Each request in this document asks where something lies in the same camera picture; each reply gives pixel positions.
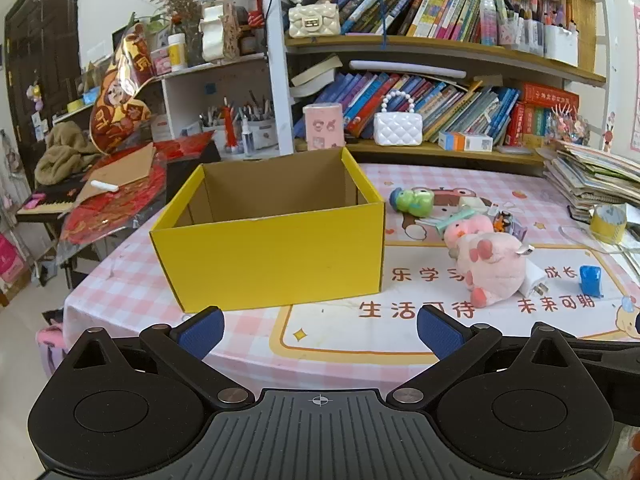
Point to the white marker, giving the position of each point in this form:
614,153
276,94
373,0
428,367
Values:
105,186

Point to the grey flat case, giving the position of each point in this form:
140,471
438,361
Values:
517,150

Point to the clear pen cup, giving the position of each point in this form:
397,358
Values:
520,35

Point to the grey toy car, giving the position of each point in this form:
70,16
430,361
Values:
515,232

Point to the row of blue books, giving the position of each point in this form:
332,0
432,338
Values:
450,105

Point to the dark wooden door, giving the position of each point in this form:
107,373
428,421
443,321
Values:
40,60

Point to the stack of booklets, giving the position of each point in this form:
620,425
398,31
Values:
590,175

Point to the yellow tape roll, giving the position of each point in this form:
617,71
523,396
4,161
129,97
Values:
600,227

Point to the red dictionary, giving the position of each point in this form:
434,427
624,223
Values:
547,96

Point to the red gold foil decoration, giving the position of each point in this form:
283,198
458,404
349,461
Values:
117,110

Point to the brown plush cloth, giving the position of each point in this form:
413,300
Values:
62,152

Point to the red boxed book set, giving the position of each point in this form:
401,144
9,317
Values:
527,125

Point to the row of colourful books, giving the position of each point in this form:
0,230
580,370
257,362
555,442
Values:
425,5

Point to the orange blue white carton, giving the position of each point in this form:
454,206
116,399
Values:
465,142

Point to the brown cardboard sheet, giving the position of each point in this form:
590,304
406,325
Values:
127,167

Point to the white rectangular block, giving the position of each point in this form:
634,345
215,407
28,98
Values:
475,204

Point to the white pen holder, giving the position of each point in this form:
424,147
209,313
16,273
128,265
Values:
262,132

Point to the dark phone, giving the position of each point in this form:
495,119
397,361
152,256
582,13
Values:
579,214

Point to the white paper roll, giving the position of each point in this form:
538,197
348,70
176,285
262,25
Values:
400,67

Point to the red paper decoration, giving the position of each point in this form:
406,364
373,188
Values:
115,215

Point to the small spray bottle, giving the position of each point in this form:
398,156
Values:
246,137

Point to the red tassel ornament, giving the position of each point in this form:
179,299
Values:
231,130

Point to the pink box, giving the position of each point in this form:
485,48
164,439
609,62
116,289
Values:
161,61

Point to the black piano keyboard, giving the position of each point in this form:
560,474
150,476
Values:
45,205

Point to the white jar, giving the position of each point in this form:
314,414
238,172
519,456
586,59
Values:
176,52

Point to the yellow cardboard box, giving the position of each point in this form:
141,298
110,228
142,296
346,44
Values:
275,260

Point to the pink checked printed mat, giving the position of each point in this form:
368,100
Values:
350,330

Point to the thick dark-cover book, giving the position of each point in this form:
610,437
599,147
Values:
315,70
310,89

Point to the white shelf cabinet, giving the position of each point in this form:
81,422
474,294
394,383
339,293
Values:
200,90

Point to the white charger plug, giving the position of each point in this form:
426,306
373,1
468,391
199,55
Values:
531,277

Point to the green frog toy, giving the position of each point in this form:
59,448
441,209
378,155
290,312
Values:
415,201

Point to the pink cylindrical container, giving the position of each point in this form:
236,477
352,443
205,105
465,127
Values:
322,127

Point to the wooden bookshelf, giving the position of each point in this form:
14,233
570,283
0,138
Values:
400,44

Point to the cream white ornament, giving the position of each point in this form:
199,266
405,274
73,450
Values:
215,35

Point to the white pen organizer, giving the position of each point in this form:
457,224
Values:
560,47

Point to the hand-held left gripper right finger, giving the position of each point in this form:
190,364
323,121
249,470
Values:
440,331

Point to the clear glitter bottle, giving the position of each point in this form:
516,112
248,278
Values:
487,17

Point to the pink bag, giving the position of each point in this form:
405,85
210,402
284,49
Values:
10,265

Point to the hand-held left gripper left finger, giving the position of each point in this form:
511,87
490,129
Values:
202,332

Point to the pink plush toy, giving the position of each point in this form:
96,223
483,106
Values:
492,265

